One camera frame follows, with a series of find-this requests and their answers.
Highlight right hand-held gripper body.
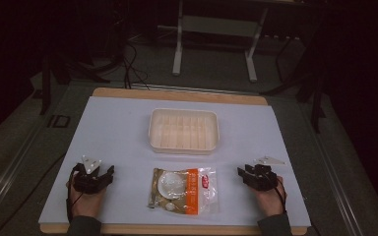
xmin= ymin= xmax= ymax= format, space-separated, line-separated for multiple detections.
xmin=244 ymin=155 xmax=287 ymax=193

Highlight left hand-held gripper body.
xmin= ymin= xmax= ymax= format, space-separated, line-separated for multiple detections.
xmin=71 ymin=154 xmax=110 ymax=195

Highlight person's left hand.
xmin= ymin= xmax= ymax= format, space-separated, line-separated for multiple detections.
xmin=66 ymin=172 xmax=107 ymax=219

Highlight person's right hand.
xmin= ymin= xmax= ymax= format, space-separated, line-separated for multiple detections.
xmin=253 ymin=176 xmax=287 ymax=218

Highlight white table mat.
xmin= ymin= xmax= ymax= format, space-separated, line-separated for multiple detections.
xmin=38 ymin=95 xmax=312 ymax=228

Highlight clear orange snack packet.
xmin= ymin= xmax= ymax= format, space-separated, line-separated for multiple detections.
xmin=147 ymin=166 xmax=220 ymax=216

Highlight cream plastic tray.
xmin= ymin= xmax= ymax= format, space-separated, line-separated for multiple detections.
xmin=148 ymin=107 xmax=221 ymax=155

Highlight black tripod stand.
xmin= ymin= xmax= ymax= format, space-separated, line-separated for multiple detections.
xmin=260 ymin=19 xmax=329 ymax=135

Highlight white metal stand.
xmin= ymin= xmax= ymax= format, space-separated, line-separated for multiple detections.
xmin=171 ymin=0 xmax=270 ymax=83

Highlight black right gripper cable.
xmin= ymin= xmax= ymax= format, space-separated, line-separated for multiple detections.
xmin=263 ymin=165 xmax=287 ymax=212

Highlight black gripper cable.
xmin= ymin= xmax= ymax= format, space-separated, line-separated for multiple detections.
xmin=65 ymin=162 xmax=84 ymax=224
xmin=263 ymin=165 xmax=287 ymax=212

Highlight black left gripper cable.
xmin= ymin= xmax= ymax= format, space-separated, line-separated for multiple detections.
xmin=65 ymin=162 xmax=84 ymax=224

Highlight black floor bracket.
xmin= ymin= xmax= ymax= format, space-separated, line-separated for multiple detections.
xmin=46 ymin=114 xmax=71 ymax=129

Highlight metal floor rail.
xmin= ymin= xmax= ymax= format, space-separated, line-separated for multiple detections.
xmin=299 ymin=104 xmax=365 ymax=236
xmin=0 ymin=114 xmax=54 ymax=227

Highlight black floor cables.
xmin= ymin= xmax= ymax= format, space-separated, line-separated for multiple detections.
xmin=121 ymin=40 xmax=152 ymax=91

